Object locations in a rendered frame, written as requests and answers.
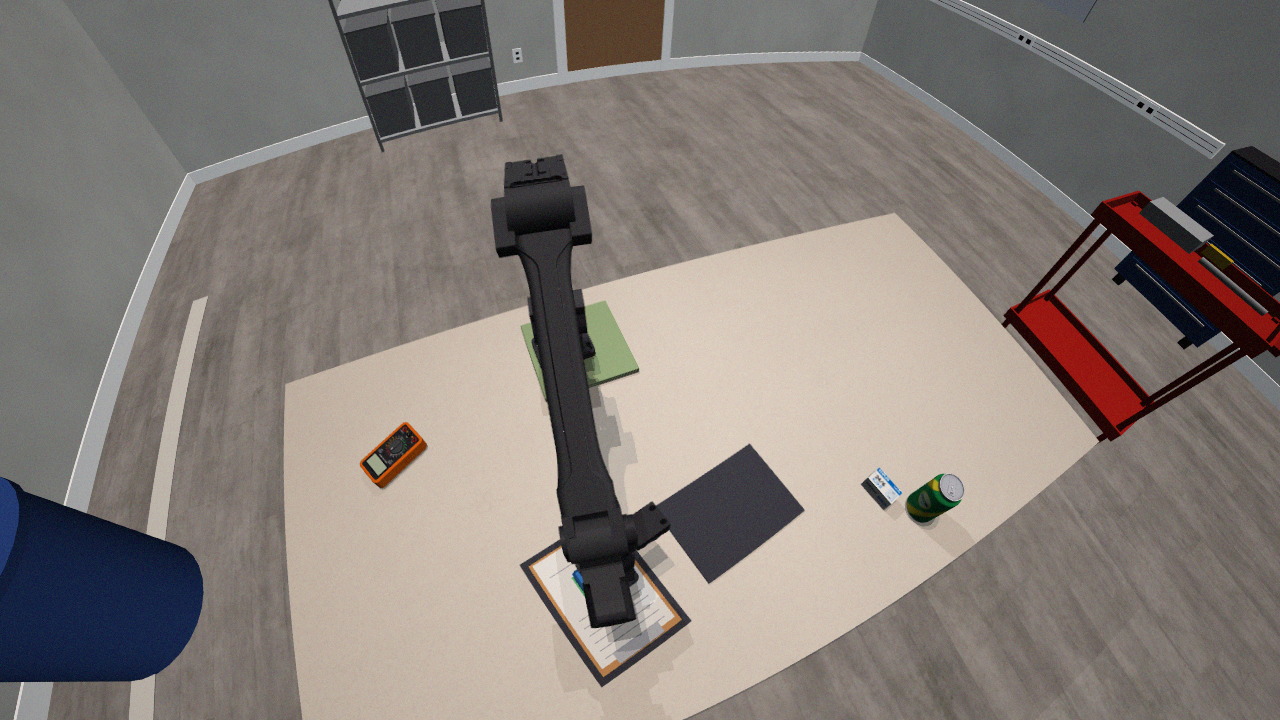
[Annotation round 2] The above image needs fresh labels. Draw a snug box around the green and yellow drink can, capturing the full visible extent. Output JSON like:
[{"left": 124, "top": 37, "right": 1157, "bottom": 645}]
[{"left": 906, "top": 473, "right": 965, "bottom": 523}]

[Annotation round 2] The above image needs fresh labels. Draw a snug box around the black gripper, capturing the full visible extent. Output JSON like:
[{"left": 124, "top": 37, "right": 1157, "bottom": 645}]
[{"left": 575, "top": 562, "right": 639, "bottom": 585}]

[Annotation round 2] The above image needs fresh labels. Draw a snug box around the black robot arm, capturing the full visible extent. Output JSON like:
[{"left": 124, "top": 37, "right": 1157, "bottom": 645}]
[{"left": 492, "top": 154, "right": 671, "bottom": 628}]

